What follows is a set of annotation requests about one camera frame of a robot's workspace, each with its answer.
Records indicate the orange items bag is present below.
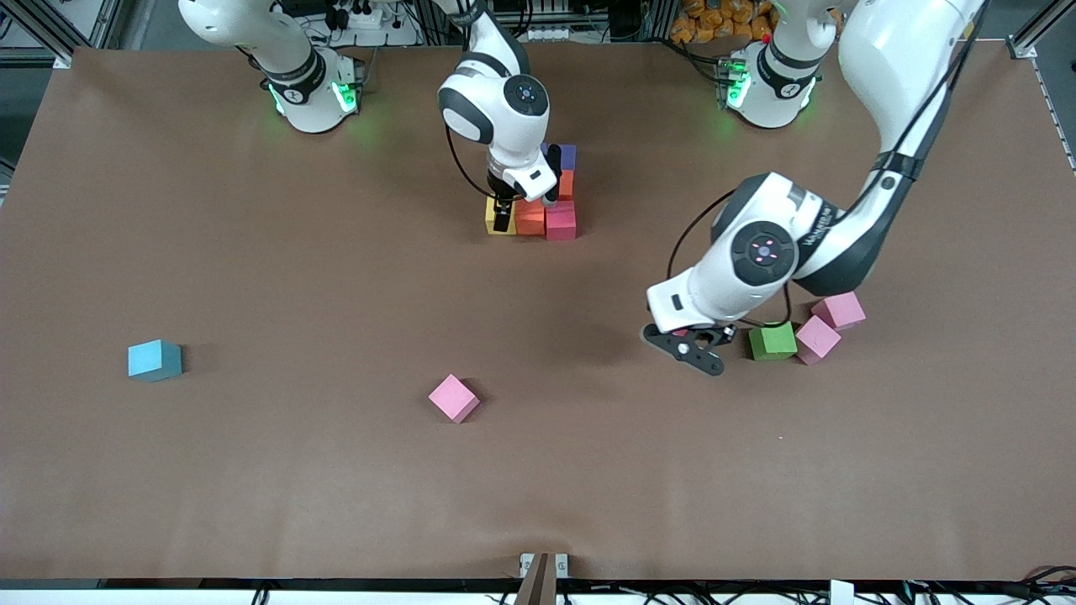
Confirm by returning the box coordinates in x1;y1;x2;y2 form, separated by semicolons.
670;0;778;43

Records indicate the aluminium frame profile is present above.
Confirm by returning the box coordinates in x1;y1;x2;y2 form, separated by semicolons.
1007;0;1076;173
17;0;119;70

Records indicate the metal mounting bracket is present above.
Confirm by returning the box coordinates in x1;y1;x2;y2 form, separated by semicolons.
520;552;569;579

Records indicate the pink foam cube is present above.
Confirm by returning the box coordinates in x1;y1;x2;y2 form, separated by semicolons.
811;291;868;331
428;374;481;424
794;315;842;366

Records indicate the green foam cube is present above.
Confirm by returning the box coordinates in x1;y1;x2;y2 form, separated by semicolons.
748;323;799;362

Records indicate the brown table cover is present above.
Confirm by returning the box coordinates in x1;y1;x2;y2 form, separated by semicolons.
0;40;1076;582

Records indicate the cyan foam cube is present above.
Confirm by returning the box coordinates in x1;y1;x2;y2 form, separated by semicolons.
128;339;183;383

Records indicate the white power strip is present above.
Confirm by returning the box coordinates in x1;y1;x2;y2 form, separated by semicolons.
521;0;581;43
324;0;419;47

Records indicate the black cable bundle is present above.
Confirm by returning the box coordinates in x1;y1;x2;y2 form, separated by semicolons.
899;565;1076;605

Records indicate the yellow foam cube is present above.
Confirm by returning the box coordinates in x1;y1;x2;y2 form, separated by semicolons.
485;196;518;236

